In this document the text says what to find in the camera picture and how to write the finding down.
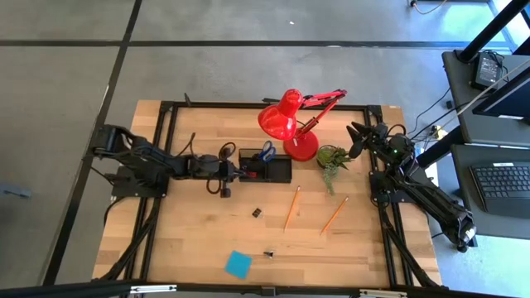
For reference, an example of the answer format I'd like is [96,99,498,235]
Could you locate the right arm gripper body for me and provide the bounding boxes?
[364,122,393,154]

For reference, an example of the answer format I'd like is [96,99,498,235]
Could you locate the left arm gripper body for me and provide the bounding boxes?
[188,153,240,183]

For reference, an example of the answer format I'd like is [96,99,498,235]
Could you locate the blue-handled scissors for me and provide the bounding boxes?
[257,140,277,163]

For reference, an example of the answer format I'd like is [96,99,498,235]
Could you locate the orange pencil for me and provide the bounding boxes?
[319,196,350,237]
[282,185,301,233]

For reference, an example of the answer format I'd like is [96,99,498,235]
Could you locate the blue sticky note pad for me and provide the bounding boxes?
[224,250,253,280]

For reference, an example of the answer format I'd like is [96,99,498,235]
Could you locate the black mesh desk organizer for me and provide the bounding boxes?
[238,148,293,184]

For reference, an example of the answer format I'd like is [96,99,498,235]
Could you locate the green succulent in pot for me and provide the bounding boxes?
[316,144,355,196]

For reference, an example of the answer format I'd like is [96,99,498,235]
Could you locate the red desk lamp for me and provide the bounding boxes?
[257,88,348,162]

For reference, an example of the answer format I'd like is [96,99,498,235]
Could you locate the black diagonal desk strut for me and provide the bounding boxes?
[415,126,464,169]

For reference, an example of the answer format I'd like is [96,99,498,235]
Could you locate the white paper sheet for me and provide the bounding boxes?
[422,162,440,188]

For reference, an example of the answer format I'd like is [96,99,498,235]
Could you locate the grey desk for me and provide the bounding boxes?
[450,143,530,241]
[441,49,530,147]

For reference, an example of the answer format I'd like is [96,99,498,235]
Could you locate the black beam with silver brackets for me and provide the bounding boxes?
[0,279,530,298]

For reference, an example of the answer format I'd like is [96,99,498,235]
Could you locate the black power adapter box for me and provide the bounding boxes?
[471,51,504,90]

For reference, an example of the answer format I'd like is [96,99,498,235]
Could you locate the black computer keyboard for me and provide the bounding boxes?
[470,161,530,219]

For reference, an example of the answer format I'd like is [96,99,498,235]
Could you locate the black computer monitor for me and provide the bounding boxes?
[471,64,530,121]

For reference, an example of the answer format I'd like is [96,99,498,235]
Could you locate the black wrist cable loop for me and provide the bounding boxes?
[217,142,238,161]

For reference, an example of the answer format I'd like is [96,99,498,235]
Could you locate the black floor cable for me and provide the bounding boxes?
[407,87,456,140]

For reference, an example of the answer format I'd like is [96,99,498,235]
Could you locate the black aluminium table frame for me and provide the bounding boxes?
[93,100,442,289]

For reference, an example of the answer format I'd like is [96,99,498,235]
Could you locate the white cable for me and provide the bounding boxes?
[454,60,530,118]

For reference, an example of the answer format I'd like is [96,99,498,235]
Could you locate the orange cable with plug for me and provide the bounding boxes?
[409,0,448,16]

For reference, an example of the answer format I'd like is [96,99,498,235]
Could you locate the black diagonal post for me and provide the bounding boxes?
[457,0,530,64]

